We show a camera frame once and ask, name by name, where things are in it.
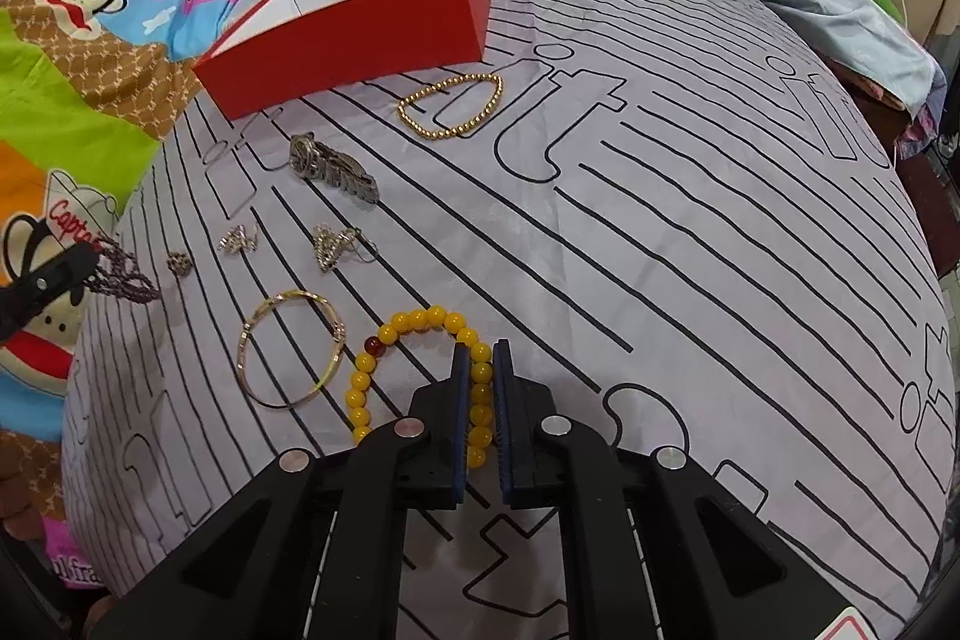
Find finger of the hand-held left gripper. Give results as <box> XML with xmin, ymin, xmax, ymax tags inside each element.
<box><xmin>0</xmin><ymin>242</ymin><xmax>104</xmax><ymax>342</ymax></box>

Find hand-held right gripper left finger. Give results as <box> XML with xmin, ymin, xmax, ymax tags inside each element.
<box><xmin>90</xmin><ymin>340</ymin><xmax>473</xmax><ymax>640</ymax></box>

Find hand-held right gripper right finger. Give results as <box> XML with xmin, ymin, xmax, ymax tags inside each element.
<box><xmin>491</xmin><ymin>338</ymin><xmax>871</xmax><ymax>640</ymax></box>

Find dark purple bead bracelet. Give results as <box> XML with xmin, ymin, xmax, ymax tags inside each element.
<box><xmin>86</xmin><ymin>239</ymin><xmax>160</xmax><ymax>304</ymax></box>

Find yellow bead bracelet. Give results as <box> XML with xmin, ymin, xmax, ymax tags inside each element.
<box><xmin>343</xmin><ymin>305</ymin><xmax>496</xmax><ymax>472</ymax></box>

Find gold bangle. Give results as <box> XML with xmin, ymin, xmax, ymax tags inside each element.
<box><xmin>240</xmin><ymin>291</ymin><xmax>347</xmax><ymax>408</ymax></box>

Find gold chain with ring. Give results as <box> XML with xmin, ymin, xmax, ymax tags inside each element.
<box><xmin>311</xmin><ymin>222</ymin><xmax>380</xmax><ymax>274</ymax></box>

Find silver metal watch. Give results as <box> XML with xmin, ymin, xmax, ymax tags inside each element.
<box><xmin>289</xmin><ymin>134</ymin><xmax>382</xmax><ymax>208</ymax></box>

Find gold bead bracelet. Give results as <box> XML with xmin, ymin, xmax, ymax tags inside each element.
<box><xmin>397</xmin><ymin>72</ymin><xmax>505</xmax><ymax>141</ymax></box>

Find red cardboard box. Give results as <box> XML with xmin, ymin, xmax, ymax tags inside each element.
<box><xmin>191</xmin><ymin>0</ymin><xmax>496</xmax><ymax>122</ymax></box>

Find colourful cartoon monkey blanket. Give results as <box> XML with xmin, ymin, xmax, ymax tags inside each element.
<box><xmin>0</xmin><ymin>0</ymin><xmax>301</xmax><ymax>640</ymax></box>

